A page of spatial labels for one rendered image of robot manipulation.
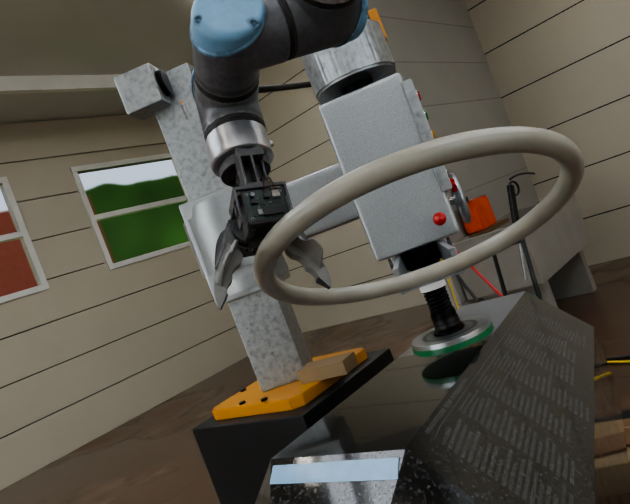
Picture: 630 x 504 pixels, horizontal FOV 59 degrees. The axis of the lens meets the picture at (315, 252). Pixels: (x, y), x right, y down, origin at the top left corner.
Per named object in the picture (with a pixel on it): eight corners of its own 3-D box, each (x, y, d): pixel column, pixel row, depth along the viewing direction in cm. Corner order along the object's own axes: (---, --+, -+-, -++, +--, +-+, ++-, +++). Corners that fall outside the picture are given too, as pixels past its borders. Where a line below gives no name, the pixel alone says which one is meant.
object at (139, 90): (119, 122, 208) (104, 84, 208) (157, 120, 222) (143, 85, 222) (149, 98, 195) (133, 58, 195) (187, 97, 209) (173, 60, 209)
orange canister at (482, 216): (462, 241, 456) (448, 203, 455) (486, 228, 493) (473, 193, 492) (486, 234, 441) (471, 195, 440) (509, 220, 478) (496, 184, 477)
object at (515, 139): (312, 326, 108) (308, 312, 110) (563, 237, 100) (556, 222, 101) (191, 253, 64) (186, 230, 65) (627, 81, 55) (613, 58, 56)
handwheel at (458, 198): (437, 232, 165) (419, 185, 165) (470, 220, 164) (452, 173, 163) (441, 235, 151) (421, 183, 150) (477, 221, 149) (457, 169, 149)
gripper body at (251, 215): (240, 228, 69) (219, 147, 73) (233, 257, 76) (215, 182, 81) (299, 219, 71) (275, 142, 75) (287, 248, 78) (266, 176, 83)
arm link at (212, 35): (261, -34, 70) (256, 40, 82) (174, -13, 67) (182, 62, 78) (295, 18, 68) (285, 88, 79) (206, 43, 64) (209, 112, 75)
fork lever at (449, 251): (392, 271, 172) (387, 256, 172) (452, 249, 169) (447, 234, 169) (383, 301, 104) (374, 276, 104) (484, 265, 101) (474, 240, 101)
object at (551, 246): (485, 348, 435) (446, 246, 434) (539, 297, 532) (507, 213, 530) (564, 336, 394) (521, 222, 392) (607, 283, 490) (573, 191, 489)
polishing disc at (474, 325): (432, 355, 135) (430, 350, 135) (401, 346, 156) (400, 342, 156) (506, 322, 139) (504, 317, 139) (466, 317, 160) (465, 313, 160)
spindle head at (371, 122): (384, 260, 175) (333, 127, 174) (451, 235, 171) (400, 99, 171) (380, 273, 139) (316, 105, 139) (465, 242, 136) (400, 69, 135)
